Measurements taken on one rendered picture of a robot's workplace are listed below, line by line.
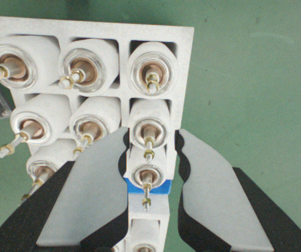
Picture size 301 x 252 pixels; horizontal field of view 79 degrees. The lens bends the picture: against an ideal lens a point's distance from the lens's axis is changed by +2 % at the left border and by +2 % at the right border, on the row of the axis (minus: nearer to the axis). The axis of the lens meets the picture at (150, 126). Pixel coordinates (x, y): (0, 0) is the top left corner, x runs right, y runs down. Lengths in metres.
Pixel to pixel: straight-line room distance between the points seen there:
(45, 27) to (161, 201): 0.60
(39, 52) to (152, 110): 0.22
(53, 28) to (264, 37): 0.54
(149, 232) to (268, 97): 0.58
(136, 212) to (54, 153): 0.34
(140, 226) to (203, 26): 0.63
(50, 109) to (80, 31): 0.16
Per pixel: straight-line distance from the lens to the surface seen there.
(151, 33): 0.39
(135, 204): 0.69
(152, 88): 0.24
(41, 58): 0.38
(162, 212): 0.67
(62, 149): 0.49
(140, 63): 0.32
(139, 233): 0.67
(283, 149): 0.86
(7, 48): 0.40
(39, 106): 0.42
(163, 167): 0.43
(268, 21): 0.65
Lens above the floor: 0.57
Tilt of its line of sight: 62 degrees down
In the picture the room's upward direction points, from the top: 180 degrees counter-clockwise
